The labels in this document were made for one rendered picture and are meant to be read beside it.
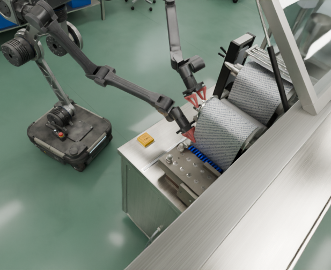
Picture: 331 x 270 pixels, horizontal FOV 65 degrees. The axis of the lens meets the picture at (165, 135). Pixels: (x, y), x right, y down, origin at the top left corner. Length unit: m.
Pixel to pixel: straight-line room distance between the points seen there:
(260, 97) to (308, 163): 0.44
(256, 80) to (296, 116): 0.57
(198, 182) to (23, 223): 1.54
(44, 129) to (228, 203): 2.17
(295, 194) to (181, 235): 0.48
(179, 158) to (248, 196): 0.80
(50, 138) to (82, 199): 0.60
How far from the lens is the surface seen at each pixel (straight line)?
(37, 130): 2.53
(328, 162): 1.01
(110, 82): 1.41
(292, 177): 0.89
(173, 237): 0.46
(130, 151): 1.46
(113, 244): 2.18
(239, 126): 1.14
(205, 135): 1.25
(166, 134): 1.55
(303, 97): 0.75
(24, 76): 3.51
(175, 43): 1.34
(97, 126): 2.46
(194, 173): 1.27
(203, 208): 0.49
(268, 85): 1.27
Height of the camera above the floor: 2.09
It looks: 50 degrees down
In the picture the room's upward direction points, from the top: 10 degrees clockwise
